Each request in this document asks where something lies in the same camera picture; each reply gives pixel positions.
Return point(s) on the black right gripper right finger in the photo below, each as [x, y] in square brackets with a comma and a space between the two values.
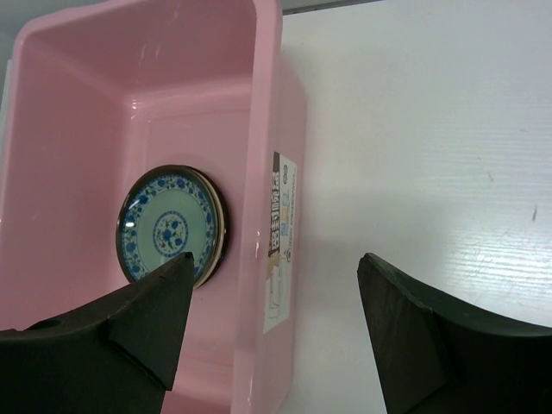
[435, 353]

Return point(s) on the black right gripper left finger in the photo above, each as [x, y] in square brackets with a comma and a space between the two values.
[116, 354]

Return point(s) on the bin label sticker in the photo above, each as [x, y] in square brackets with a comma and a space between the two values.
[281, 242]

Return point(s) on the pink plastic bin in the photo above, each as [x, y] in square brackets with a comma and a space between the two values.
[100, 95]

